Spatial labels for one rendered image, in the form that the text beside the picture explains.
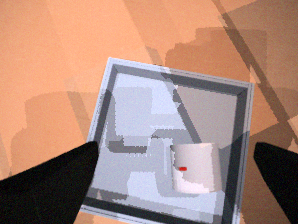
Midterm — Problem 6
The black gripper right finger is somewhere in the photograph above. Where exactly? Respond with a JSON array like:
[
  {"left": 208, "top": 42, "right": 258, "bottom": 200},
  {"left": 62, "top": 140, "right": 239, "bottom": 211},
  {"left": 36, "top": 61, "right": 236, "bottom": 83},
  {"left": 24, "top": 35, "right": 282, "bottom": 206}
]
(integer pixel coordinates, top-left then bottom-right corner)
[{"left": 254, "top": 142, "right": 298, "bottom": 224}]

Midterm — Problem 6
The grey cylinder with two slots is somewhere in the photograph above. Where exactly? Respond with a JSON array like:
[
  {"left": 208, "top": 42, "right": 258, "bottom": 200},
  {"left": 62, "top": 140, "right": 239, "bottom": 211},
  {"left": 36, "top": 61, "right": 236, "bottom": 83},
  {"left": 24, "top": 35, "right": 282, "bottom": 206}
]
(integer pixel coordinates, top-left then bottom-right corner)
[{"left": 170, "top": 143, "right": 222, "bottom": 193}]

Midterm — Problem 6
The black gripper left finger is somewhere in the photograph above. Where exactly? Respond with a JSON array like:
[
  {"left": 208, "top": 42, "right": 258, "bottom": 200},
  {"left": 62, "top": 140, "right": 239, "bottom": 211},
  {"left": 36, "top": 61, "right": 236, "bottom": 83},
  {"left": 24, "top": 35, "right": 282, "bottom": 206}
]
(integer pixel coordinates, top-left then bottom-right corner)
[{"left": 0, "top": 141, "right": 99, "bottom": 224}]

